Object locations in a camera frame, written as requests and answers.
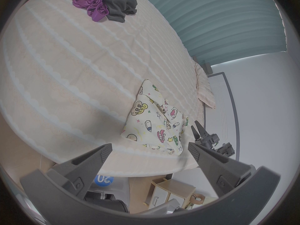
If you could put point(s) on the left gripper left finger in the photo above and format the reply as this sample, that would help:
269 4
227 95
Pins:
79 172

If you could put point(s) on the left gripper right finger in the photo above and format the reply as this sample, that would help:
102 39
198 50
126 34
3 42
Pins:
222 172

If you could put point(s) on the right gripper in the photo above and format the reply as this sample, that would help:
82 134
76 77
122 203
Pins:
208 140

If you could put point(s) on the white printed pyjama top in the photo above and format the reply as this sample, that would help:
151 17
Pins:
150 116

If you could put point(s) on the bed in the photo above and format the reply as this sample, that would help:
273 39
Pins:
70 55

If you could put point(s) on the pale pink striped pillow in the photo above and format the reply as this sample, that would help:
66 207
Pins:
204 88

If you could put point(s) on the light wooden shelf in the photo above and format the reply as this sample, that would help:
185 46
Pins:
173 186

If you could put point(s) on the grey bedside table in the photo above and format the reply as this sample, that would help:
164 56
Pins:
208 67

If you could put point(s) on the black garment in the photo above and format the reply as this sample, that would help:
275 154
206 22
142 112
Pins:
121 3

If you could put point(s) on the purple garment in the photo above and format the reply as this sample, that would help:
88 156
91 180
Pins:
89 1

